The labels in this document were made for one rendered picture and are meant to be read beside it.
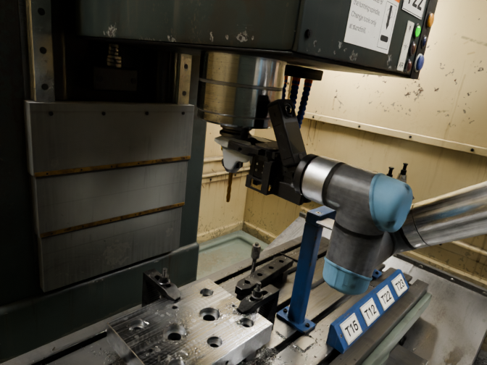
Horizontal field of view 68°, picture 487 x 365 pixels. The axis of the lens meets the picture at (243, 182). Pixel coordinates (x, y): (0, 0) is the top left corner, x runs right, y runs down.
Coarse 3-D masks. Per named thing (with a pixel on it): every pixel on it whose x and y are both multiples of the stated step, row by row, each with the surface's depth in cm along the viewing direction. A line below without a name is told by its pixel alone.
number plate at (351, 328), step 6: (348, 318) 94; (354, 318) 96; (342, 324) 92; (348, 324) 93; (354, 324) 95; (342, 330) 91; (348, 330) 92; (354, 330) 94; (360, 330) 95; (348, 336) 91; (354, 336) 93; (348, 342) 90
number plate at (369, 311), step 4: (372, 300) 104; (364, 304) 101; (368, 304) 102; (372, 304) 103; (360, 308) 99; (364, 308) 100; (368, 308) 101; (372, 308) 103; (376, 308) 104; (364, 312) 99; (368, 312) 100; (372, 312) 102; (376, 312) 103; (364, 316) 98; (368, 316) 100; (372, 316) 101; (376, 316) 102; (368, 320) 99; (372, 320) 100; (368, 324) 98
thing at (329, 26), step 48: (96, 0) 76; (144, 0) 64; (192, 0) 56; (240, 0) 49; (288, 0) 44; (336, 0) 47; (144, 48) 97; (192, 48) 58; (240, 48) 51; (288, 48) 45; (336, 48) 51
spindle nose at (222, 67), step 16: (208, 64) 62; (224, 64) 60; (240, 64) 59; (256, 64) 59; (272, 64) 61; (208, 80) 62; (224, 80) 60; (240, 80) 60; (256, 80) 60; (272, 80) 62; (208, 96) 63; (224, 96) 61; (240, 96) 61; (256, 96) 61; (272, 96) 63; (208, 112) 64; (224, 112) 62; (240, 112) 61; (256, 112) 62; (256, 128) 64
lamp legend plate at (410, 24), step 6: (408, 24) 65; (414, 24) 66; (408, 30) 66; (408, 36) 66; (408, 42) 67; (402, 48) 66; (408, 48) 68; (402, 54) 67; (402, 60) 67; (402, 66) 68
